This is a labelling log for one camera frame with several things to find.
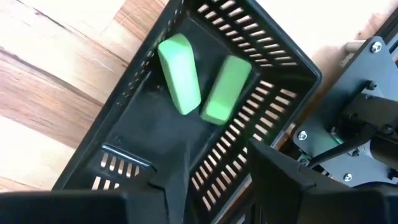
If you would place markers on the green eraser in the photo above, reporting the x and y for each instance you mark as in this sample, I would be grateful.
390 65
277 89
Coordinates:
225 90
178 73

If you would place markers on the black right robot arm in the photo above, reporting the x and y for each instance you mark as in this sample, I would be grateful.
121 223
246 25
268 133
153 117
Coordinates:
357 93

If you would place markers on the black slotted plastic basket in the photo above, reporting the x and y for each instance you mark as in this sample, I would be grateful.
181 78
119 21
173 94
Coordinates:
149 124

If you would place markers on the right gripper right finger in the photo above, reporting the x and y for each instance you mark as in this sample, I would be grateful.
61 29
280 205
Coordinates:
273 183

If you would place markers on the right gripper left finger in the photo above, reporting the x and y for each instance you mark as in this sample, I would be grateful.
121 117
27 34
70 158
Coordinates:
174 193

